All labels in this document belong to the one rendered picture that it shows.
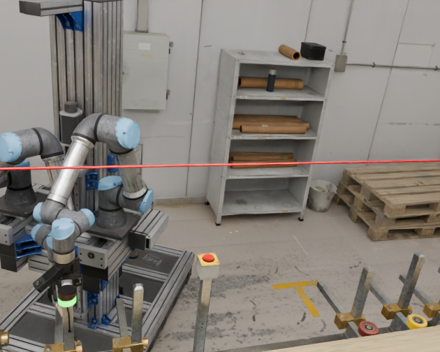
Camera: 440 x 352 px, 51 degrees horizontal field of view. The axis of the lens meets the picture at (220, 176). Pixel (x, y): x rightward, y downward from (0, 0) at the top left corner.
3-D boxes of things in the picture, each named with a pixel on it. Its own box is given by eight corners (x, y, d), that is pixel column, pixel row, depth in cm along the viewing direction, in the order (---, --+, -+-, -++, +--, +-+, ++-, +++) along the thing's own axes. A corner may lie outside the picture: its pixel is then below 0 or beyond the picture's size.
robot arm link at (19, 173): (36, 184, 233) (35, 159, 227) (10, 191, 224) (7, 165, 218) (24, 176, 240) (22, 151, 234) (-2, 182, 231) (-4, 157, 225)
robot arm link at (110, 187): (106, 195, 230) (106, 170, 225) (130, 202, 227) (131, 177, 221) (92, 205, 220) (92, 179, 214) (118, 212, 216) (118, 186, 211)
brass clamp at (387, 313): (379, 311, 223) (382, 303, 221) (403, 309, 227) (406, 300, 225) (387, 320, 217) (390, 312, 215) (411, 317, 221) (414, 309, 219)
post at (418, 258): (387, 333, 229) (414, 251, 209) (393, 332, 230) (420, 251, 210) (391, 338, 226) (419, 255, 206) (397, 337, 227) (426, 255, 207)
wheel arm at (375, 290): (359, 279, 244) (360, 273, 242) (364, 279, 245) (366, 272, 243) (411, 340, 207) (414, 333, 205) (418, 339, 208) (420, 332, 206)
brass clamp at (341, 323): (332, 321, 216) (334, 312, 214) (357, 318, 220) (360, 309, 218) (339, 330, 211) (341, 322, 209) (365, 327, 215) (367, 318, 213)
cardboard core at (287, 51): (279, 44, 417) (292, 50, 391) (287, 45, 419) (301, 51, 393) (277, 53, 420) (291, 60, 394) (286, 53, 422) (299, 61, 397)
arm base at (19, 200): (16, 191, 244) (15, 174, 240) (42, 197, 242) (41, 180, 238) (-3, 204, 231) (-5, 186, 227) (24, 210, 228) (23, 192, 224)
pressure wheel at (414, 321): (424, 345, 207) (431, 325, 202) (408, 346, 205) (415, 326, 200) (413, 332, 214) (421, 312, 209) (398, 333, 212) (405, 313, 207)
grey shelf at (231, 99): (204, 203, 475) (221, 48, 411) (285, 200, 501) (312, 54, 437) (216, 225, 436) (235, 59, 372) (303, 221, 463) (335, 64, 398)
